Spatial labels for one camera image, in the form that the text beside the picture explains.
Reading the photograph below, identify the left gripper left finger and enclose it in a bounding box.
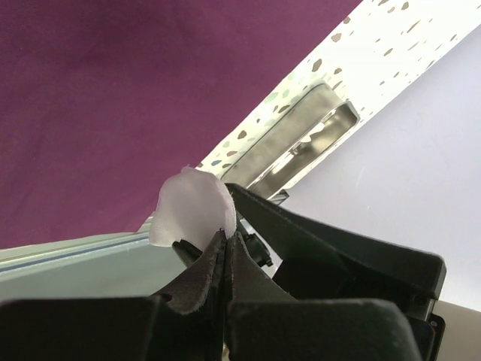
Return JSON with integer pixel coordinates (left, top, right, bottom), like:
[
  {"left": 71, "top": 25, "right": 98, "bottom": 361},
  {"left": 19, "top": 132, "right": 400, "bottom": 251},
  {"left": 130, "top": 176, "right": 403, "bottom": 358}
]
[{"left": 1, "top": 231, "right": 227, "bottom": 360}]

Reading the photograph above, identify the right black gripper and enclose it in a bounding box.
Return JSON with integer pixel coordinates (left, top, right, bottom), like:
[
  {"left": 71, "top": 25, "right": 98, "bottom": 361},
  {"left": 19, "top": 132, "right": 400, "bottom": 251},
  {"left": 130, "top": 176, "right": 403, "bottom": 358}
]
[{"left": 227, "top": 184, "right": 446, "bottom": 360}]

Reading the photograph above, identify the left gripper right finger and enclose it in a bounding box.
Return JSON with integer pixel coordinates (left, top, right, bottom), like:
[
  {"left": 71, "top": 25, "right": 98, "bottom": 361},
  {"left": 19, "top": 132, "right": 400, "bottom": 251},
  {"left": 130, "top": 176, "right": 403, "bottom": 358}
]
[{"left": 223, "top": 234, "right": 421, "bottom": 360}]

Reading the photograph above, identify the white gauze pad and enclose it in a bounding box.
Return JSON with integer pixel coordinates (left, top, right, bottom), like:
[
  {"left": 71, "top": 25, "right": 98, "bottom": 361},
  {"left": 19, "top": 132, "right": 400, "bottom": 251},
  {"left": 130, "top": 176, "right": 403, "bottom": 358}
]
[{"left": 149, "top": 167, "right": 237, "bottom": 250}]

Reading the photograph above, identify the stainless steel tray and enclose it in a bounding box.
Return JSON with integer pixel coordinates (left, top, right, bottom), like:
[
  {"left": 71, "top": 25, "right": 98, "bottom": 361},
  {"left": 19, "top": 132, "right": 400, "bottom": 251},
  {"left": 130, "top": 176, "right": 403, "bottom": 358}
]
[{"left": 221, "top": 83, "right": 360, "bottom": 199}]

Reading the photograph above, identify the purple cloth mat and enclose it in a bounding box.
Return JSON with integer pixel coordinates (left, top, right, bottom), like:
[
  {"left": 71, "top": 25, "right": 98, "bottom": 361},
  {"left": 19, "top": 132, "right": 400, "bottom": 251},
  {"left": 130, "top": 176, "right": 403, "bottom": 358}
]
[{"left": 1, "top": 0, "right": 356, "bottom": 248}]

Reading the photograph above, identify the aluminium rail frame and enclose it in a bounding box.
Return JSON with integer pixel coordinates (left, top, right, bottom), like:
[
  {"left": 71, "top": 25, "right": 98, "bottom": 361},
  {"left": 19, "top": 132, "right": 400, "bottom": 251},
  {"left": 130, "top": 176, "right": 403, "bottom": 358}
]
[{"left": 1, "top": 220, "right": 185, "bottom": 301}]

